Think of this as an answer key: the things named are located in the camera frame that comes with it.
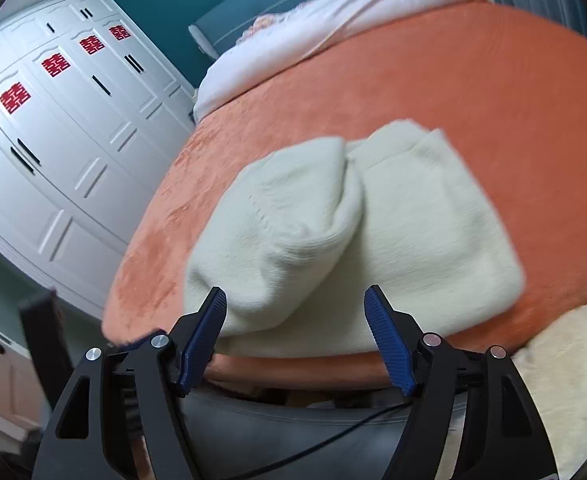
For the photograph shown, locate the white fluffy rug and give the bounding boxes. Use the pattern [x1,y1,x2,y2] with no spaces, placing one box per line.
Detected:
[512,301,587,480]

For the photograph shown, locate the cream knit cardigan red buttons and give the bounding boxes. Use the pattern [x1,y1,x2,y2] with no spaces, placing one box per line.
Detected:
[184,119,527,359]

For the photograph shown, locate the white duvet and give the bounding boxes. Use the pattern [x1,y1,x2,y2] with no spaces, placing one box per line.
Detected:
[194,0,494,123]

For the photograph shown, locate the orange plush blanket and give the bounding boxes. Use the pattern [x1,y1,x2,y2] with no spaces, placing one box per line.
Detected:
[101,0,587,391]

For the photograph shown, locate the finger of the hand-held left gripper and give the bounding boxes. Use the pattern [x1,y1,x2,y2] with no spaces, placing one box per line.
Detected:
[20,289,73,409]
[102,330,159,357]

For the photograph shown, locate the black cable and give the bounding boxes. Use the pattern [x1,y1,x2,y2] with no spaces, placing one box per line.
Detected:
[224,402,414,480]

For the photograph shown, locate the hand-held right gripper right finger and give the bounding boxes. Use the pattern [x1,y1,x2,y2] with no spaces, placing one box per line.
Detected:
[363,285,559,480]

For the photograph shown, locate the pink frilled pillow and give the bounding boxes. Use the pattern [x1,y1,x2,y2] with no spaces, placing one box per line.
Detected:
[238,12,299,46]

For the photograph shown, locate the blue upholstered headboard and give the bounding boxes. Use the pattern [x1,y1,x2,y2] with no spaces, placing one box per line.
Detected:
[188,0,429,58]

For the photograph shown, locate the pink cabinet door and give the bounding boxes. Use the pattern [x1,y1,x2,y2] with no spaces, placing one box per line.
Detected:
[0,310,42,433]

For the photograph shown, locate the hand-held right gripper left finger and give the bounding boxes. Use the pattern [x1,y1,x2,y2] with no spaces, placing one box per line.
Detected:
[31,287,228,480]

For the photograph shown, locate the white panelled wardrobe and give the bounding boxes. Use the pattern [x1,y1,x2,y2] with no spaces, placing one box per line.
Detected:
[0,0,197,321]

